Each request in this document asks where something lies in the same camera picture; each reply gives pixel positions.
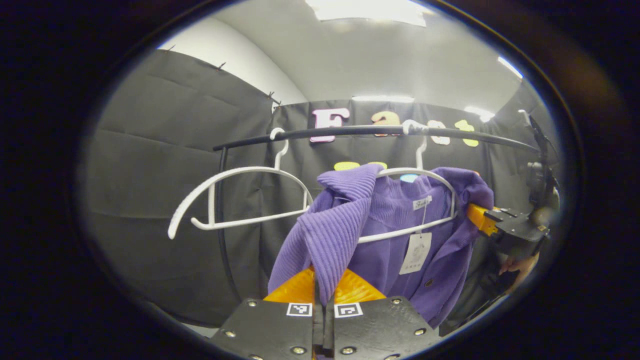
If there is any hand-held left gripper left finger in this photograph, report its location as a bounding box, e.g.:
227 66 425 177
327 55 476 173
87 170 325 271
210 266 326 360

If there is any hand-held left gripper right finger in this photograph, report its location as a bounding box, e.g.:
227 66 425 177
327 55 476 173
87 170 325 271
324 268 442 360

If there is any purple knit cardigan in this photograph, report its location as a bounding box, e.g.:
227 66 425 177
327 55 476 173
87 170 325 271
267 163 496 331

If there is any white plastic hanger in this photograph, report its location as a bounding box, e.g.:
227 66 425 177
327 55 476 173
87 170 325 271
167 127 315 240
356 119 459 245

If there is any black clothes rack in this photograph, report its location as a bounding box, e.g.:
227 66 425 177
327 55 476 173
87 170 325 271
212 124 540 303

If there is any ceiling light panel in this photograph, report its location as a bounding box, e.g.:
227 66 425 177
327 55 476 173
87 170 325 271
306 0 433 27
351 95 416 104
497 56 524 80

